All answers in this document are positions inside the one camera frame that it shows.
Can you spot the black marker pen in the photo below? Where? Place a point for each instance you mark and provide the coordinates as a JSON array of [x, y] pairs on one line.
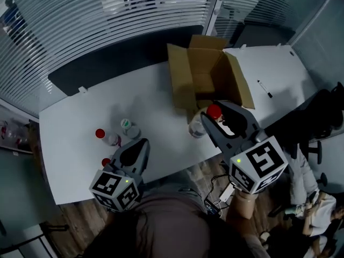
[[264, 89]]

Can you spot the white-green capped clear bottle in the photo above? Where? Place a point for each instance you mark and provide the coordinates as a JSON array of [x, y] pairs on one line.
[[133, 132]]

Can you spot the white horizontal blinds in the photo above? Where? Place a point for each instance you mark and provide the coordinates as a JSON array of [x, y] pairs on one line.
[[80, 23], [268, 1]]

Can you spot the person's grey trousers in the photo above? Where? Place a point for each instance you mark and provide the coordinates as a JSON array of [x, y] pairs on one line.
[[172, 187]]

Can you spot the whiteboard on black stand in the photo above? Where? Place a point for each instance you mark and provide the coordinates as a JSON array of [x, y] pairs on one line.
[[27, 240]]

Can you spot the white table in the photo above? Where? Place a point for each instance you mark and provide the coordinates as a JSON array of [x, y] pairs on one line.
[[80, 117]]

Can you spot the long dark desk partition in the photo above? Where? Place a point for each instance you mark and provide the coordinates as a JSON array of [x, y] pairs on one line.
[[107, 63]]

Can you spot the red-capped clear bottle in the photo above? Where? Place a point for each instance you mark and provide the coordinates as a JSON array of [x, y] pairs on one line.
[[111, 138], [213, 111], [105, 162]]

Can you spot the person's mauve shirt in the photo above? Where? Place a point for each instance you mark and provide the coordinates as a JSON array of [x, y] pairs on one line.
[[172, 230]]

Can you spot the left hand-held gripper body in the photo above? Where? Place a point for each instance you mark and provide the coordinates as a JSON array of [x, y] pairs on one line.
[[113, 187]]

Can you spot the brown cardboard box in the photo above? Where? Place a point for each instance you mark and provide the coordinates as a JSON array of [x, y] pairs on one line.
[[180, 71]]

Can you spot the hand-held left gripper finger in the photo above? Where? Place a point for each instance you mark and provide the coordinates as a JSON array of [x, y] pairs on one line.
[[145, 157], [117, 154]]

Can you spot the white power bank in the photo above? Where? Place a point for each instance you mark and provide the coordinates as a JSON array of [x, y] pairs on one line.
[[225, 193]]

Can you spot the person's right forearm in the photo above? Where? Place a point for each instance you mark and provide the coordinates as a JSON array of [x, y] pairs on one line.
[[240, 208]]

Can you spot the short dark desk partition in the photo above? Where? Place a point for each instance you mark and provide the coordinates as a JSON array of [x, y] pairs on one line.
[[263, 36]]

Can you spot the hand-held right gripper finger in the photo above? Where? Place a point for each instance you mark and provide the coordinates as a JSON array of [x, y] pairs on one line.
[[242, 120], [219, 138]]

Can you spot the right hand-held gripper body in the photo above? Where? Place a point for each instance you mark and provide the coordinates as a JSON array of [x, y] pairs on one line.
[[260, 163]]

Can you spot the black battery pack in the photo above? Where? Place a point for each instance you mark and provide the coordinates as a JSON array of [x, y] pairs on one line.
[[212, 208]]

